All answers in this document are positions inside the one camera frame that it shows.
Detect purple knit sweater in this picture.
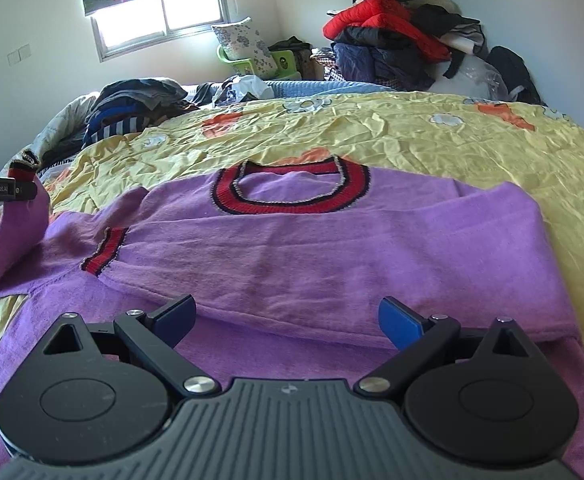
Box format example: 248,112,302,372
0,157,584,477

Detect dark clothes pile on bed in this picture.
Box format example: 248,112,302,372
82,78,199,148

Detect yellow carrot print quilt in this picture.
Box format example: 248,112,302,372
0,90,584,480

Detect blue knitted blanket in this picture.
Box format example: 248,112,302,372
266,80,392,99

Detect dark navy jacket pile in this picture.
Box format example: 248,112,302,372
331,26,435,91

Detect green plastic chair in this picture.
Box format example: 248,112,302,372
217,46,301,80

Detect floral white pillow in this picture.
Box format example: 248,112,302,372
211,18,277,80

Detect red puffer jacket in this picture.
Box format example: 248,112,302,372
322,0,450,63

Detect white wall socket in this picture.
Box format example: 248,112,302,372
7,44,31,66

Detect window with grey frame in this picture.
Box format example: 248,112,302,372
90,0,229,62

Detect black bag by wall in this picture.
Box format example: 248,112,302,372
487,46,545,105

